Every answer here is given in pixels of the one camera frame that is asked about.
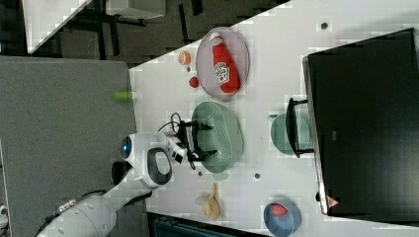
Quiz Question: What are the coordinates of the red plush ketchup bottle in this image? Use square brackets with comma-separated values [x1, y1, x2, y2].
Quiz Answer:
[210, 32, 241, 94]

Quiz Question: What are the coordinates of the toy peeled banana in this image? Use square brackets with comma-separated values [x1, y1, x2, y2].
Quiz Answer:
[195, 183, 220, 220]

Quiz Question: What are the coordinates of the grey partition panel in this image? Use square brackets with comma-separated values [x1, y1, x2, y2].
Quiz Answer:
[0, 56, 135, 237]

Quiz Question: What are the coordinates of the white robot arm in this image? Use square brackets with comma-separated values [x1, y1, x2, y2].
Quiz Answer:
[35, 121, 215, 237]

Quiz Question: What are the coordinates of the toy orange half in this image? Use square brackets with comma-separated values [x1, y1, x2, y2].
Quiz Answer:
[178, 50, 191, 65]

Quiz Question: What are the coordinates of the black toaster oven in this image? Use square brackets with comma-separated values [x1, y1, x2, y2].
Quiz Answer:
[302, 29, 419, 226]

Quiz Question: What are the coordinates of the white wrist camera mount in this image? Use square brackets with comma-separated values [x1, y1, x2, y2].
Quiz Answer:
[166, 133, 188, 165]

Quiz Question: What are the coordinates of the toy strawberry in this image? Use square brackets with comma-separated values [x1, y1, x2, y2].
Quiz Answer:
[189, 77, 200, 88]

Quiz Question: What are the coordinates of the red toy in bowl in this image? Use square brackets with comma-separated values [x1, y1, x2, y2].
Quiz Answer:
[271, 203, 288, 217]

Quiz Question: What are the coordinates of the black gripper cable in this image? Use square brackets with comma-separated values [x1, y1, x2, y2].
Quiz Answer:
[157, 112, 196, 171]

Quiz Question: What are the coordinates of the green marker on table edge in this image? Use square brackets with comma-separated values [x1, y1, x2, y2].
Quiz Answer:
[114, 92, 135, 101]

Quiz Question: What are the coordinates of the green plastic strainer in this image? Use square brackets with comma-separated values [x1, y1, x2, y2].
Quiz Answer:
[192, 97, 244, 181]

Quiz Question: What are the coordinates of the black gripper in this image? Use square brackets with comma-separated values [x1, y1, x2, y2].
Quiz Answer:
[179, 120, 217, 162]

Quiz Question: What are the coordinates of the blue bowl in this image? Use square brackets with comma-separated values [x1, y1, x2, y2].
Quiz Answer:
[263, 197, 301, 237]

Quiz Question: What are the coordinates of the grey round plate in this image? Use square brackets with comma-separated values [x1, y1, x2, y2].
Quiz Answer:
[196, 27, 249, 101]

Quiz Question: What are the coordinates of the white table in background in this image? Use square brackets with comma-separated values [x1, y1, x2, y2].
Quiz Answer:
[22, 0, 93, 54]

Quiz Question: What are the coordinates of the green plastic cup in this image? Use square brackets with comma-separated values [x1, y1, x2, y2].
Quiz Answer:
[268, 114, 310, 155]

